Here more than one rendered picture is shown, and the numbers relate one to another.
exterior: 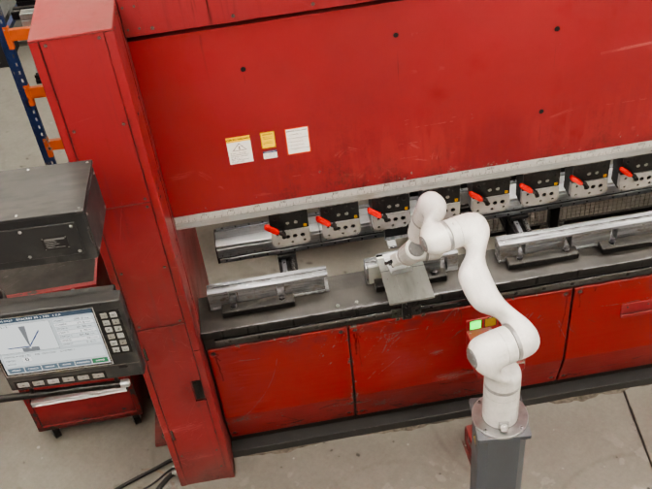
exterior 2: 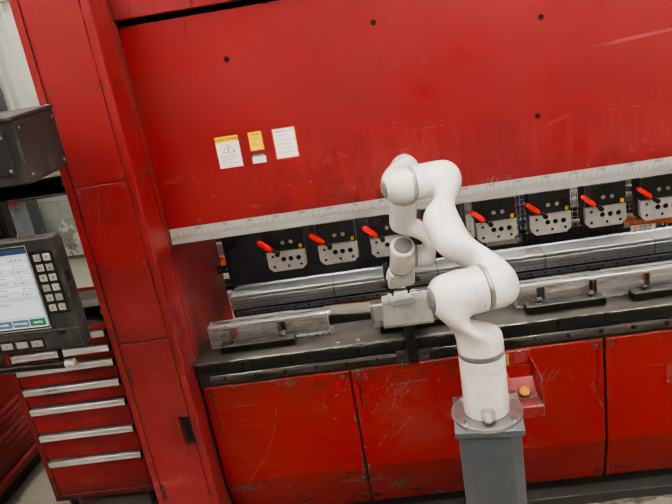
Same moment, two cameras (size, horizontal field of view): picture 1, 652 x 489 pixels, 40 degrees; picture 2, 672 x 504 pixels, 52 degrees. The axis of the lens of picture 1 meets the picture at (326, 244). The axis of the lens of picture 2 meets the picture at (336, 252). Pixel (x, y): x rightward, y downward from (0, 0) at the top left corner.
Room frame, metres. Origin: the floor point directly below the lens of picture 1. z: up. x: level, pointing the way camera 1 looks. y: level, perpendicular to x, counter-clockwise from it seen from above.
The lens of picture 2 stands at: (0.21, -0.43, 2.08)
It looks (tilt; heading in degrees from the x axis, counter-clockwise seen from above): 19 degrees down; 9
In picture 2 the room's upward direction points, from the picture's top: 10 degrees counter-clockwise
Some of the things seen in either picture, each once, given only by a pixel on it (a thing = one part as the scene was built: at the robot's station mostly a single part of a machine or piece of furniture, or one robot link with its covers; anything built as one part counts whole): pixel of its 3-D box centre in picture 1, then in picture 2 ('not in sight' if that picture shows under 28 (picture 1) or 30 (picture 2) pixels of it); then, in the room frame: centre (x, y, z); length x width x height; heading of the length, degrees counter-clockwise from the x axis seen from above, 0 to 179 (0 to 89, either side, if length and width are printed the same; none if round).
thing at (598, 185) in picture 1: (586, 174); (601, 201); (2.75, -1.06, 1.26); 0.15 x 0.09 x 0.17; 94
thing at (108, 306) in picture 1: (65, 335); (9, 293); (2.04, 0.88, 1.42); 0.45 x 0.12 x 0.36; 91
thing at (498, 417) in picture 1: (501, 399); (484, 383); (1.82, -0.52, 1.09); 0.19 x 0.19 x 0.18
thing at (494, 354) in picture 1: (495, 361); (465, 314); (1.81, -0.49, 1.30); 0.19 x 0.12 x 0.24; 109
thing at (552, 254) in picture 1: (542, 257); (564, 303); (2.68, -0.90, 0.89); 0.30 x 0.05 x 0.03; 94
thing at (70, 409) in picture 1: (73, 334); (103, 399); (2.94, 1.23, 0.50); 0.50 x 0.50 x 1.00; 4
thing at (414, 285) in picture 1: (405, 277); (406, 308); (2.55, -0.30, 1.00); 0.26 x 0.18 x 0.01; 4
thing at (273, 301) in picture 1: (258, 305); (258, 343); (2.60, 0.31, 0.89); 0.30 x 0.05 x 0.03; 94
